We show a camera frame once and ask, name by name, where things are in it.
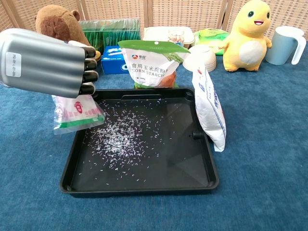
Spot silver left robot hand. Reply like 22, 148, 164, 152
0, 28, 100, 99

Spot brown capybara plush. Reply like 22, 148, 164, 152
34, 5, 102, 62

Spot blue Oreo box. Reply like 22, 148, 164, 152
101, 45, 132, 75

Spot green tea bag box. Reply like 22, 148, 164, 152
79, 18, 142, 48

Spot scattered white rice grains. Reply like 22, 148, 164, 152
78, 97, 179, 186

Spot green white corn starch bag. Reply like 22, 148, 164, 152
117, 39, 192, 90

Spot beige lidded lunch box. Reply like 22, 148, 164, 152
143, 26, 194, 48

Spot clear snack jar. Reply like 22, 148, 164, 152
167, 28, 186, 45

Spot wicker folding screen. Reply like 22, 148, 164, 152
0, 0, 308, 39

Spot beige upturned bowl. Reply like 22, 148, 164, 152
182, 44, 218, 73

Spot black square tray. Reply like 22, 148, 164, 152
59, 88, 220, 196

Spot green snack bag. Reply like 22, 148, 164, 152
193, 28, 231, 56

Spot white blue seasoning bag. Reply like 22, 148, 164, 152
191, 64, 227, 153

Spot yellow duck plush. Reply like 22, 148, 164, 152
219, 0, 273, 72

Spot blue table mat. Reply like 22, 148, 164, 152
0, 49, 308, 231

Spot light blue handled mug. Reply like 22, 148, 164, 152
265, 26, 307, 66

